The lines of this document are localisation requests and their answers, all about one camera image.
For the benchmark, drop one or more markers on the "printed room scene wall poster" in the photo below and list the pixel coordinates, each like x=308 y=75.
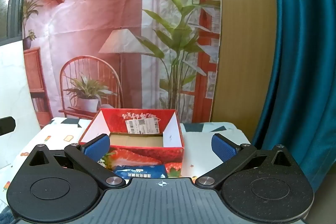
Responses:
x=92 y=29

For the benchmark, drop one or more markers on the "red strawberry print cardboard box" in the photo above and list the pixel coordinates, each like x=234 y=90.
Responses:
x=141 y=155

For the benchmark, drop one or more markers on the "light wooden board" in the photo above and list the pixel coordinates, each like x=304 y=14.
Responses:
x=244 y=43

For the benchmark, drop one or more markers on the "white marbled panel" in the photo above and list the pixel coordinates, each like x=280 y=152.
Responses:
x=15 y=87

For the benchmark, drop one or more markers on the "white cartoon print tablecloth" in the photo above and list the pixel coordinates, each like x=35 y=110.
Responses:
x=199 y=142

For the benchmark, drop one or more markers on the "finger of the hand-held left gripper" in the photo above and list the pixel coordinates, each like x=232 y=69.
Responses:
x=6 y=125

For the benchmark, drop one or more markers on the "teal curtain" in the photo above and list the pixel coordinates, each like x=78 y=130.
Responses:
x=302 y=56

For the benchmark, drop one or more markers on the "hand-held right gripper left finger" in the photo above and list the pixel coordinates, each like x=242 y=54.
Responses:
x=97 y=146

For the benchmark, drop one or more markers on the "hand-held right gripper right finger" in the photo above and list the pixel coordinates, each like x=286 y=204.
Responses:
x=223 y=146

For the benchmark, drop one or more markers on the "blue snack packet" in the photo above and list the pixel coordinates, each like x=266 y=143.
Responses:
x=141 y=171

